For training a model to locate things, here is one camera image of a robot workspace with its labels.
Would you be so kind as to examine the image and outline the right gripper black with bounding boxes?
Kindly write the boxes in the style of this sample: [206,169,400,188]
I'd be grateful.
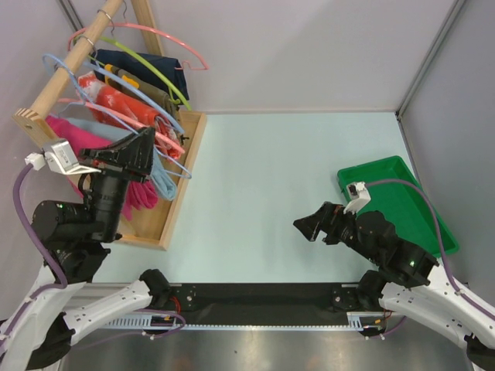
[292,201,379,263]

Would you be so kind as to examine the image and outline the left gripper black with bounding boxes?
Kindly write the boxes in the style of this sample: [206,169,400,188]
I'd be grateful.
[82,125,159,239]

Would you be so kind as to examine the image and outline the magenta trousers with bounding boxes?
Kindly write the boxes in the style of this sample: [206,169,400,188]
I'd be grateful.
[46,115,159,221]

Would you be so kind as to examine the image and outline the light blue wire hanger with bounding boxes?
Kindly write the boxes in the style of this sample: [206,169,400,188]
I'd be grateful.
[41,53,193,180]

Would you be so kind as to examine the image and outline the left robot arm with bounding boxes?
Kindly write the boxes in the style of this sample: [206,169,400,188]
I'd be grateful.
[1,127,171,370]

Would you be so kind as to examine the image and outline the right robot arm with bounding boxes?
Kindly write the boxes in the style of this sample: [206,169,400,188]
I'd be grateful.
[293,202,494,370]

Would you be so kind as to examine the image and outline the light blue folded trousers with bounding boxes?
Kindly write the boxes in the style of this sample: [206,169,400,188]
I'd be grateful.
[67,117,177,200]

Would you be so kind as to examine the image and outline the pink hanger front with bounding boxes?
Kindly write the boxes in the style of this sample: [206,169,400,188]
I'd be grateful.
[57,98,185,154]

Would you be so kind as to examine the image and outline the pink hanger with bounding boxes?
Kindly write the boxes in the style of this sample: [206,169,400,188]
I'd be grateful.
[68,22,210,72]
[57,98,185,154]

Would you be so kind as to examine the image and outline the olive green trousers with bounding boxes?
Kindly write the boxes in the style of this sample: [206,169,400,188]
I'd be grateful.
[104,64,179,119]

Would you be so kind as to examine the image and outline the orange white patterned trousers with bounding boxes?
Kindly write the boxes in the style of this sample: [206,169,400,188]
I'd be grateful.
[77,72,182,159]

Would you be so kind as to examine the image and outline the navy blue trousers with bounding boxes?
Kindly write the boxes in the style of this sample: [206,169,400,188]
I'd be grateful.
[97,49,189,100]

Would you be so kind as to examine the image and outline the blue hanger mid rack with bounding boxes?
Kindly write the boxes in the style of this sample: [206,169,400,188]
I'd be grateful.
[83,61,185,134]

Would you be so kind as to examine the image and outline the pink hanger at back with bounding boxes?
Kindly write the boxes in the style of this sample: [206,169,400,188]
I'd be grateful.
[68,22,210,72]

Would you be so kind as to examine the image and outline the lime green hanger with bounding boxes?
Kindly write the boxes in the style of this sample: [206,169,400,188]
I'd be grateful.
[89,36,192,111]

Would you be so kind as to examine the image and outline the green plastic tray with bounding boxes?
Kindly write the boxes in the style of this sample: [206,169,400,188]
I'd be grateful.
[337,155,441,257]

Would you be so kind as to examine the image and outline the wooden clothes rack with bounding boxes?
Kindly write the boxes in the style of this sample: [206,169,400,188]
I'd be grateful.
[12,0,207,250]

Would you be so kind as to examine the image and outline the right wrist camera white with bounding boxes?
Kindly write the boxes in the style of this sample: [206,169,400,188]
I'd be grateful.
[343,182,371,214]

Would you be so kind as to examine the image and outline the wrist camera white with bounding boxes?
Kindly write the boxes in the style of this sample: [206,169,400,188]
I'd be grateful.
[25,138,101,175]
[343,182,371,214]

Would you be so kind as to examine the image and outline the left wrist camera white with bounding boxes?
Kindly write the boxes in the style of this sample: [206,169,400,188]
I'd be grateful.
[25,138,101,175]

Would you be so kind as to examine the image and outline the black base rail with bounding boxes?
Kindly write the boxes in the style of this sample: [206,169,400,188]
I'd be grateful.
[152,283,365,327]

